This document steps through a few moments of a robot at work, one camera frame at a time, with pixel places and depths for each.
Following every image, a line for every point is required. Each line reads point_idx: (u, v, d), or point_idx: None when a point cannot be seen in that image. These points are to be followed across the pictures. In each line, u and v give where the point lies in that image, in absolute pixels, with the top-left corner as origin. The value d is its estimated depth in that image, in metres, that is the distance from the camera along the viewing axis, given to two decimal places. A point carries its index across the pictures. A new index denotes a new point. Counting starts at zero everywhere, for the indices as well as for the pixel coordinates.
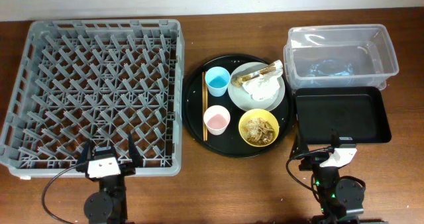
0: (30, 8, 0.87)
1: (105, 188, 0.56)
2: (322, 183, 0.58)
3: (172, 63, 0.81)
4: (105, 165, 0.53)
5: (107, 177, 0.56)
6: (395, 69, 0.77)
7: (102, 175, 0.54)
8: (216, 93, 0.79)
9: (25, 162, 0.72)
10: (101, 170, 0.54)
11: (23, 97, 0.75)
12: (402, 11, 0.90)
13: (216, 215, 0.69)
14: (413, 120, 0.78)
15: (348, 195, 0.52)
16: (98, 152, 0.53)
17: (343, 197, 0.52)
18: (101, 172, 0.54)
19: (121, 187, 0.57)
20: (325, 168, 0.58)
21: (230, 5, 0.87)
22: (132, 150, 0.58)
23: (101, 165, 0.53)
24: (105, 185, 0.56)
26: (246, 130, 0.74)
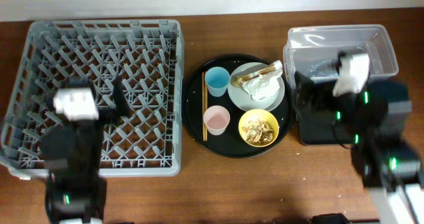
0: (30, 8, 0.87)
1: (78, 130, 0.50)
2: (342, 109, 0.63)
3: (172, 63, 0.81)
4: (78, 99, 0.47)
5: (82, 120, 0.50)
6: (395, 69, 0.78)
7: (75, 113, 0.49)
8: (216, 93, 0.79)
9: (24, 162, 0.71)
10: (73, 107, 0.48)
11: (23, 97, 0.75)
12: (401, 11, 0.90)
13: (216, 215, 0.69)
14: (413, 120, 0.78)
15: (390, 92, 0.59)
16: (71, 85, 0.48)
17: (380, 93, 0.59)
18: (74, 109, 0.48)
19: (97, 131, 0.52)
20: (345, 96, 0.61)
21: (231, 5, 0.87)
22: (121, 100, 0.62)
23: (73, 100, 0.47)
24: (79, 127, 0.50)
26: (246, 130, 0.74)
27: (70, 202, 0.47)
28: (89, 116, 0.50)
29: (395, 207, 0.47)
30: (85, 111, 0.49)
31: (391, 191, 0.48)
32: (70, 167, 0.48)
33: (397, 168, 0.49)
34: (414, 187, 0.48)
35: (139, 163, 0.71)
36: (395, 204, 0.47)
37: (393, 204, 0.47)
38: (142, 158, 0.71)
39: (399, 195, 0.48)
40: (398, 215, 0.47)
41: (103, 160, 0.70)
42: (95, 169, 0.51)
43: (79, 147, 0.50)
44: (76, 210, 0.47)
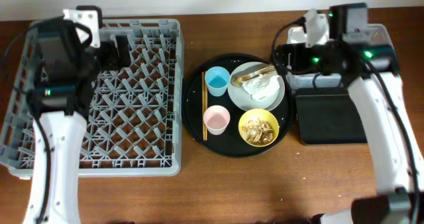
0: (30, 8, 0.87)
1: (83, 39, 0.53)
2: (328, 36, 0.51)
3: (172, 63, 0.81)
4: (85, 17, 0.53)
5: (83, 33, 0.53)
6: None
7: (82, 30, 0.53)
8: (216, 93, 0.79)
9: (25, 162, 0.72)
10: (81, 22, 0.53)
11: (22, 97, 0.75)
12: (402, 10, 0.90)
13: (216, 214, 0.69)
14: (413, 120, 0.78)
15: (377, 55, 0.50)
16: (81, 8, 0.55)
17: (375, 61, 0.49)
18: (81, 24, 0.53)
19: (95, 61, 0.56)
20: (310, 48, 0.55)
21: (230, 4, 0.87)
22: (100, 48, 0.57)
23: (80, 16, 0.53)
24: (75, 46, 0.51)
26: (246, 130, 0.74)
27: (51, 95, 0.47)
28: (97, 34, 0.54)
29: (366, 101, 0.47)
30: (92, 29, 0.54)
31: (364, 73, 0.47)
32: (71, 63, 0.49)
33: (372, 59, 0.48)
34: (387, 75, 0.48)
35: (139, 163, 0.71)
36: (368, 92, 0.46)
37: (367, 89, 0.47)
38: (142, 158, 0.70)
39: (371, 79, 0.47)
40: (384, 128, 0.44)
41: (104, 159, 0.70)
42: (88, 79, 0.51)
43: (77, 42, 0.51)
44: (57, 102, 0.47)
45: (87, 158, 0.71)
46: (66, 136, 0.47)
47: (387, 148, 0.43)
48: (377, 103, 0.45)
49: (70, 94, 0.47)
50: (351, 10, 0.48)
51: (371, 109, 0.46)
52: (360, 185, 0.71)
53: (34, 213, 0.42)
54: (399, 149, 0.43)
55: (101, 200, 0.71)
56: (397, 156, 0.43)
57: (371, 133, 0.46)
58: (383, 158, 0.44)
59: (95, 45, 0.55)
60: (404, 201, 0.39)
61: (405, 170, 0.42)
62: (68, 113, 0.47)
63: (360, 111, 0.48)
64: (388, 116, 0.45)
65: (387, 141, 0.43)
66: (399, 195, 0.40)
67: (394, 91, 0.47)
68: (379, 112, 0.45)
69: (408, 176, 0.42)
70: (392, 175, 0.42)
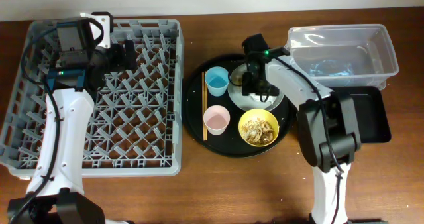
0: (30, 8, 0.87)
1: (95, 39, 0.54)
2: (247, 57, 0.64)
3: (172, 63, 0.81)
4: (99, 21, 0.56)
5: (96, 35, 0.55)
6: (395, 69, 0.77)
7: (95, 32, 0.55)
8: (216, 93, 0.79)
9: (24, 161, 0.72)
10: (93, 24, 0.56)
11: (22, 97, 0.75)
12: (402, 11, 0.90)
13: (216, 215, 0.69)
14: (413, 120, 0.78)
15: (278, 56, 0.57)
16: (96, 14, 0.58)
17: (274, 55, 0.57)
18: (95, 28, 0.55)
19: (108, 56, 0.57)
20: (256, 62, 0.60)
21: (231, 4, 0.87)
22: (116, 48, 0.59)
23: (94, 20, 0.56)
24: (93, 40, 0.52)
26: (246, 130, 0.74)
27: (64, 77, 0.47)
28: (108, 36, 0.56)
29: (273, 71, 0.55)
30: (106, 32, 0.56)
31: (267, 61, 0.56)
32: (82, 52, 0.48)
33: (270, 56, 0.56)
34: (281, 56, 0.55)
35: (139, 163, 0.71)
36: (272, 67, 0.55)
37: (271, 67, 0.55)
38: (142, 158, 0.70)
39: (271, 61, 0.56)
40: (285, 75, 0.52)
41: (104, 159, 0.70)
42: (95, 73, 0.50)
43: (90, 35, 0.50)
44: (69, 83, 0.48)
45: (87, 158, 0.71)
46: (76, 108, 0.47)
47: (293, 88, 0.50)
48: (279, 69, 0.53)
49: (80, 79, 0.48)
50: (249, 39, 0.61)
51: (277, 75, 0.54)
52: (360, 185, 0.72)
53: (42, 173, 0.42)
54: (302, 83, 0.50)
55: (101, 200, 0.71)
56: (301, 85, 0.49)
57: (285, 92, 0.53)
58: (296, 97, 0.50)
59: (105, 46, 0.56)
60: (317, 108, 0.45)
61: (309, 93, 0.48)
62: (78, 90, 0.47)
63: (275, 82, 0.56)
64: (289, 73, 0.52)
65: (291, 83, 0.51)
66: (311, 105, 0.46)
67: (289, 59, 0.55)
68: (283, 72, 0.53)
69: (313, 95, 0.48)
70: (302, 101, 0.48)
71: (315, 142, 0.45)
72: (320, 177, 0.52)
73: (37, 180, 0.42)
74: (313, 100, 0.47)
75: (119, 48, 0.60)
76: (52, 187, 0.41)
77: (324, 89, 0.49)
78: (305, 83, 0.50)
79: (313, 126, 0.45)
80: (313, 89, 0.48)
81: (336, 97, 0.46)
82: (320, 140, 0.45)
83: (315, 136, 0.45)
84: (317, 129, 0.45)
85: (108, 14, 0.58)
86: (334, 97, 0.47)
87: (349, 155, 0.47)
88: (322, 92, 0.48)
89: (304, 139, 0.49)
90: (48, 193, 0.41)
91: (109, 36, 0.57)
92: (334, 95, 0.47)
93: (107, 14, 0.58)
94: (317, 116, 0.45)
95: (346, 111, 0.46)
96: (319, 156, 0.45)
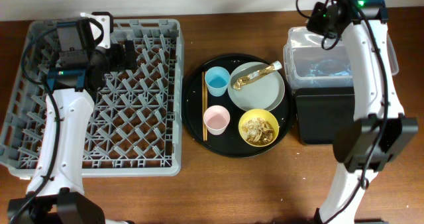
0: (30, 8, 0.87)
1: (95, 39, 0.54)
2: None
3: (172, 63, 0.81)
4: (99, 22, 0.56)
5: (97, 35, 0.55)
6: (395, 69, 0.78)
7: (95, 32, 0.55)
8: (216, 93, 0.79)
9: (24, 162, 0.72)
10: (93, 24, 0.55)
11: (22, 97, 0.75)
12: (402, 10, 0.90)
13: (216, 214, 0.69)
14: (413, 120, 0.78)
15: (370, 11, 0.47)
16: (96, 14, 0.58)
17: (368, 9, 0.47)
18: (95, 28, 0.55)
19: (109, 57, 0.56)
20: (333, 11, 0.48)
21: (231, 4, 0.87)
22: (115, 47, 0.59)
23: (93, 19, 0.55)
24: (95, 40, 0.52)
26: (246, 130, 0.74)
27: (65, 77, 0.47)
28: (108, 36, 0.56)
29: (355, 45, 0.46)
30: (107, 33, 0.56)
31: (354, 18, 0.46)
32: (82, 51, 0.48)
33: (364, 8, 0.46)
34: (375, 22, 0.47)
35: (139, 163, 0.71)
36: (356, 36, 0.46)
37: (357, 33, 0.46)
38: (142, 158, 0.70)
39: (360, 24, 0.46)
40: (366, 56, 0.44)
41: (103, 159, 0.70)
42: (95, 71, 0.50)
43: (90, 33, 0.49)
44: (69, 83, 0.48)
45: (87, 158, 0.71)
46: (76, 108, 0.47)
47: (366, 82, 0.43)
48: (364, 45, 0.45)
49: (81, 79, 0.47)
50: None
51: (358, 50, 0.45)
52: None
53: (42, 173, 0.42)
54: (377, 83, 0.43)
55: (101, 200, 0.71)
56: (375, 88, 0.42)
57: (357, 75, 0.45)
58: (363, 90, 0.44)
59: (105, 46, 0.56)
60: (375, 124, 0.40)
61: (378, 101, 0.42)
62: (78, 90, 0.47)
63: (350, 53, 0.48)
64: (372, 59, 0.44)
65: (366, 75, 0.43)
66: (371, 120, 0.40)
67: (380, 36, 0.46)
68: (364, 52, 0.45)
69: (381, 107, 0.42)
70: (367, 105, 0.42)
71: (354, 147, 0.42)
72: (341, 175, 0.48)
73: (37, 180, 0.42)
74: (376, 114, 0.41)
75: (120, 48, 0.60)
76: (52, 187, 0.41)
77: (396, 104, 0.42)
78: (383, 84, 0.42)
79: (362, 140, 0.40)
80: (384, 100, 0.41)
81: (401, 122, 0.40)
82: (362, 149, 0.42)
83: (356, 146, 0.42)
84: (362, 142, 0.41)
85: (108, 14, 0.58)
86: (401, 120, 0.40)
87: (379, 166, 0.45)
88: (391, 109, 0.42)
89: (342, 134, 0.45)
90: (48, 193, 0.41)
91: (109, 35, 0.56)
92: (400, 118, 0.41)
93: (107, 13, 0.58)
94: (371, 133, 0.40)
95: (403, 139, 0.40)
96: (350, 158, 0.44)
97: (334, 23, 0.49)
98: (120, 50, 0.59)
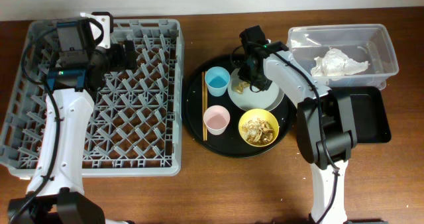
0: (29, 8, 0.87)
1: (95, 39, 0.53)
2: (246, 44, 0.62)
3: (172, 63, 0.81)
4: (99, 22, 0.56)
5: (97, 36, 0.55)
6: (395, 69, 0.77)
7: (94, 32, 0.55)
8: (216, 93, 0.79)
9: (24, 162, 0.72)
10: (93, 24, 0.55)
11: (22, 97, 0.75)
12: (403, 10, 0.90)
13: (216, 215, 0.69)
14: (413, 120, 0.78)
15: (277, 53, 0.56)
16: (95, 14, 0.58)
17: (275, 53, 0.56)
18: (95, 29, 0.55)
19: (108, 57, 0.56)
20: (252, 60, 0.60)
21: (231, 4, 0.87)
22: (114, 46, 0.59)
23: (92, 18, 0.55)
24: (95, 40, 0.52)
26: (246, 130, 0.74)
27: (65, 77, 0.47)
28: (108, 36, 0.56)
29: (272, 67, 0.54)
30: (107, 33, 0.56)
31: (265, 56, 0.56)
32: (83, 52, 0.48)
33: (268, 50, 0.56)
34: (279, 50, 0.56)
35: (139, 163, 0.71)
36: (271, 63, 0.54)
37: (269, 61, 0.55)
38: (142, 158, 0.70)
39: (269, 56, 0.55)
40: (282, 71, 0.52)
41: (104, 159, 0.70)
42: (95, 72, 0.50)
43: (90, 33, 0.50)
44: (69, 81, 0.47)
45: (87, 158, 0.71)
46: (76, 108, 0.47)
47: (292, 85, 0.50)
48: (277, 64, 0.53)
49: (80, 79, 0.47)
50: (249, 30, 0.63)
51: (276, 70, 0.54)
52: (360, 184, 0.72)
53: (42, 173, 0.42)
54: (299, 81, 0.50)
55: (101, 200, 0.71)
56: (300, 83, 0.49)
57: (285, 87, 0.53)
58: (294, 92, 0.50)
59: (105, 46, 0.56)
60: (314, 107, 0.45)
61: (307, 91, 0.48)
62: (78, 90, 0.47)
63: (275, 77, 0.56)
64: (289, 69, 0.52)
65: (289, 81, 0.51)
66: (309, 104, 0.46)
67: (287, 54, 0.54)
68: (281, 68, 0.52)
69: (311, 92, 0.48)
70: (300, 98, 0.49)
71: (311, 138, 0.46)
72: (317, 175, 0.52)
73: (37, 180, 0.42)
74: (310, 99, 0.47)
75: (120, 48, 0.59)
76: (52, 187, 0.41)
77: (322, 87, 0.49)
78: (305, 79, 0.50)
79: (310, 124, 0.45)
80: (311, 87, 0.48)
81: (335, 97, 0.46)
82: (317, 138, 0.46)
83: (311, 134, 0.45)
84: (313, 128, 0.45)
85: (108, 14, 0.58)
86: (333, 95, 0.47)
87: (346, 152, 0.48)
88: (320, 91, 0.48)
89: (300, 136, 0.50)
90: (48, 193, 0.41)
91: (109, 36, 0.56)
92: (331, 93, 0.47)
93: (107, 14, 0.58)
94: (315, 116, 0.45)
95: (344, 111, 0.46)
96: (315, 154, 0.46)
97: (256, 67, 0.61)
98: (120, 51, 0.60)
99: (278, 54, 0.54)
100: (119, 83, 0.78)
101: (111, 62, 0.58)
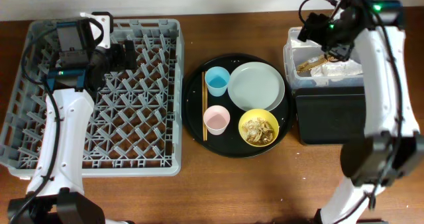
0: (30, 9, 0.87)
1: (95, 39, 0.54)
2: None
3: (172, 63, 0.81)
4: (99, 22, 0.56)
5: (97, 34, 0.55)
6: None
7: (95, 30, 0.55)
8: (216, 93, 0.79)
9: (24, 162, 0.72)
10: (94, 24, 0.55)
11: (22, 97, 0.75)
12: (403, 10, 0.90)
13: (216, 215, 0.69)
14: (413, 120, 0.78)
15: (388, 17, 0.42)
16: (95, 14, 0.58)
17: (385, 14, 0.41)
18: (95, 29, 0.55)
19: (109, 57, 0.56)
20: (346, 16, 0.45)
21: (231, 4, 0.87)
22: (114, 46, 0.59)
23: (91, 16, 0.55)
24: (95, 40, 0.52)
26: (246, 130, 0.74)
27: (64, 77, 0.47)
28: (108, 36, 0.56)
29: (368, 52, 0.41)
30: (107, 32, 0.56)
31: (370, 24, 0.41)
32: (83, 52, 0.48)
33: (381, 13, 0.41)
34: (391, 29, 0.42)
35: (139, 163, 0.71)
36: (371, 41, 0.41)
37: (371, 40, 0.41)
38: (142, 158, 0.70)
39: (375, 31, 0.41)
40: (380, 69, 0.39)
41: (104, 160, 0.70)
42: (95, 71, 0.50)
43: (89, 33, 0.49)
44: (67, 81, 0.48)
45: (87, 158, 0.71)
46: (76, 108, 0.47)
47: (379, 94, 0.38)
48: (377, 54, 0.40)
49: (80, 79, 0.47)
50: None
51: (371, 59, 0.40)
52: None
53: (42, 173, 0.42)
54: (391, 97, 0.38)
55: (102, 200, 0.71)
56: (388, 102, 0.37)
57: (370, 86, 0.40)
58: (375, 103, 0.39)
59: (105, 46, 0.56)
60: (389, 142, 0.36)
61: (392, 117, 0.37)
62: (78, 90, 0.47)
63: (362, 61, 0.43)
64: (387, 69, 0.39)
65: (379, 86, 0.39)
66: (384, 137, 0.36)
67: (397, 43, 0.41)
68: (379, 59, 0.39)
69: (395, 123, 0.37)
70: (379, 121, 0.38)
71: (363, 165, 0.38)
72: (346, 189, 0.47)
73: (37, 180, 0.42)
74: (387, 132, 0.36)
75: (120, 48, 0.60)
76: (52, 187, 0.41)
77: (411, 119, 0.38)
78: (398, 97, 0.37)
79: (373, 158, 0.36)
80: (398, 115, 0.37)
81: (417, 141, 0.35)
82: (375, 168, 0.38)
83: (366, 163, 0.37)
84: (373, 160, 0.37)
85: (108, 14, 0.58)
86: (416, 139, 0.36)
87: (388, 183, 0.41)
88: (406, 126, 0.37)
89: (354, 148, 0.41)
90: (48, 193, 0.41)
91: (109, 35, 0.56)
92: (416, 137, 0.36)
93: (107, 13, 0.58)
94: (383, 153, 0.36)
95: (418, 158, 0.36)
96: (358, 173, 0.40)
97: (349, 28, 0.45)
98: (120, 50, 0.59)
99: (387, 34, 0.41)
100: (119, 83, 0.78)
101: (111, 61, 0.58)
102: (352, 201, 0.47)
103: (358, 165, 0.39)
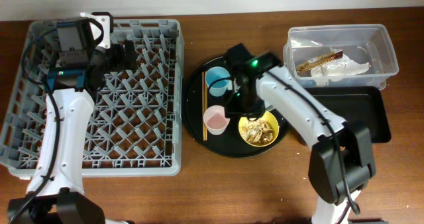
0: (30, 9, 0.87)
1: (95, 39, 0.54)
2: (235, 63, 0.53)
3: (172, 63, 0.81)
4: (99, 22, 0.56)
5: (97, 35, 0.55)
6: (395, 69, 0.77)
7: (95, 30, 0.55)
8: (216, 94, 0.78)
9: (24, 162, 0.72)
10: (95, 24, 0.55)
11: (22, 97, 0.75)
12: (403, 10, 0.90)
13: (216, 215, 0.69)
14: (412, 120, 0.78)
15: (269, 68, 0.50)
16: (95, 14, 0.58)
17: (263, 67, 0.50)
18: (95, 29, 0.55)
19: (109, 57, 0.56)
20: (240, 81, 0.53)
21: (231, 4, 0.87)
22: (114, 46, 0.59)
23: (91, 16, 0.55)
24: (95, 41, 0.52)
26: (246, 130, 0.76)
27: (64, 77, 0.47)
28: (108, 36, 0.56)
29: (269, 92, 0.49)
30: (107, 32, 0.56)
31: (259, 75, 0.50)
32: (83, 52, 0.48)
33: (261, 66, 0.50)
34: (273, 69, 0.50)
35: (139, 163, 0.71)
36: (266, 86, 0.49)
37: (264, 86, 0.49)
38: (142, 158, 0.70)
39: (263, 79, 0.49)
40: (285, 97, 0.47)
41: (104, 159, 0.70)
42: (95, 72, 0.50)
43: (89, 34, 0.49)
44: (68, 81, 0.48)
45: (87, 158, 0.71)
46: (75, 108, 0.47)
47: (298, 114, 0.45)
48: (275, 89, 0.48)
49: (81, 79, 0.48)
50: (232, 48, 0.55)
51: (274, 95, 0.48)
52: None
53: (42, 173, 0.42)
54: (308, 111, 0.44)
55: (102, 199, 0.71)
56: (308, 114, 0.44)
57: (288, 115, 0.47)
58: (300, 123, 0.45)
59: (105, 46, 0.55)
60: (332, 147, 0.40)
61: (318, 124, 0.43)
62: (77, 90, 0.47)
63: (271, 102, 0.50)
64: (291, 95, 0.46)
65: (293, 109, 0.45)
66: (324, 144, 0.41)
67: (284, 74, 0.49)
68: (281, 91, 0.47)
69: (324, 127, 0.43)
70: (313, 134, 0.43)
71: (330, 180, 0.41)
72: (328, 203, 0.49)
73: (37, 180, 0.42)
74: (324, 136, 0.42)
75: (120, 48, 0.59)
76: (52, 187, 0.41)
77: (334, 118, 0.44)
78: (312, 109, 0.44)
79: (331, 166, 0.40)
80: (322, 120, 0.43)
81: (352, 130, 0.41)
82: (338, 177, 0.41)
83: (330, 176, 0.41)
84: (333, 169, 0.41)
85: (108, 14, 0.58)
86: (350, 129, 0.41)
87: (363, 185, 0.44)
88: (334, 124, 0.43)
89: (314, 176, 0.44)
90: (48, 193, 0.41)
91: (109, 35, 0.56)
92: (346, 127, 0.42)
93: (107, 13, 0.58)
94: (332, 158, 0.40)
95: (362, 147, 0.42)
96: (334, 193, 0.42)
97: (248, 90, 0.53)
98: (120, 51, 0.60)
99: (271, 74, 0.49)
100: (120, 83, 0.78)
101: (111, 61, 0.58)
102: (340, 206, 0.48)
103: (326, 184, 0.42)
